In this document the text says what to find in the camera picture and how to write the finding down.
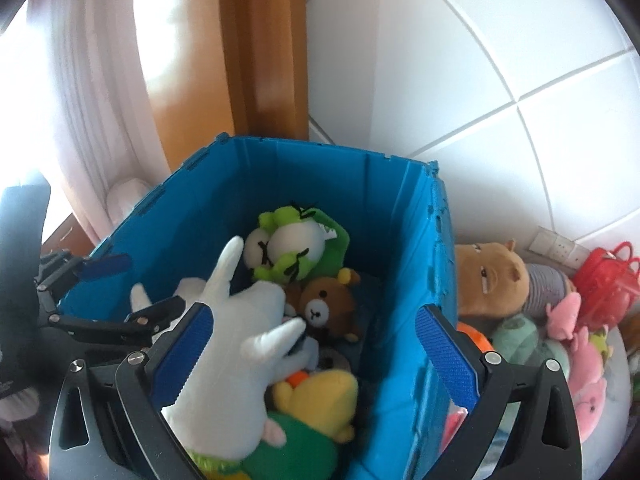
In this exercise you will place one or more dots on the grey striped plush toy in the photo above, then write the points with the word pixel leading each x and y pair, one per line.
pixel 547 285

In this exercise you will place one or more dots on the white wall socket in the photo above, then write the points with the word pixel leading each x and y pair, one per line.
pixel 555 246

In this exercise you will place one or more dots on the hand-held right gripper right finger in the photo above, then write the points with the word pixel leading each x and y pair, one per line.
pixel 447 355

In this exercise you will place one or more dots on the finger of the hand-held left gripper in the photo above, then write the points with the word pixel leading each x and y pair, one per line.
pixel 106 264
pixel 120 327

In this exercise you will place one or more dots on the pale green plush toy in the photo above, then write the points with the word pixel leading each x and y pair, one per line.
pixel 555 352

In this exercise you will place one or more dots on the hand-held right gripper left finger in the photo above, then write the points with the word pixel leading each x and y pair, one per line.
pixel 184 355

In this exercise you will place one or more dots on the yellow plush toy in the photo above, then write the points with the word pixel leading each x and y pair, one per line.
pixel 320 400

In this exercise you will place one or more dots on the brown bear plush toy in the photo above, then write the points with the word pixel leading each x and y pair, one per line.
pixel 325 305

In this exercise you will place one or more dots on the white sheer curtain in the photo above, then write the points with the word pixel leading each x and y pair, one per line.
pixel 90 85

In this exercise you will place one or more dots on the blue plastic crate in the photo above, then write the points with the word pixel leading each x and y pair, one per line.
pixel 390 240

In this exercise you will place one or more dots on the red plastic bag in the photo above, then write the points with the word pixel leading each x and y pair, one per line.
pixel 605 285

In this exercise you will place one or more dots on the brown capybara plush toy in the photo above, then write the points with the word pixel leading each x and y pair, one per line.
pixel 490 280

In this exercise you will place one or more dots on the pink axolotl plush toy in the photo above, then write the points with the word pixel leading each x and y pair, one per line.
pixel 590 385

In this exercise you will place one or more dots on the wooden door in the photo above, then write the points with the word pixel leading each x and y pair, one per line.
pixel 200 85

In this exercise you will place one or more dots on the teal plush toy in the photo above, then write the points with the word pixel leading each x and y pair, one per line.
pixel 515 340

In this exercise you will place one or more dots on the white plush toy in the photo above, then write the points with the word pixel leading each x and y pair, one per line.
pixel 240 360

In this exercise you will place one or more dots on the green frog plush toy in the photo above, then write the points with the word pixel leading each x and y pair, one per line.
pixel 292 240

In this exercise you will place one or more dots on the pink pig plush red dress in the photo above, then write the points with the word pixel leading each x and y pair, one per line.
pixel 565 317

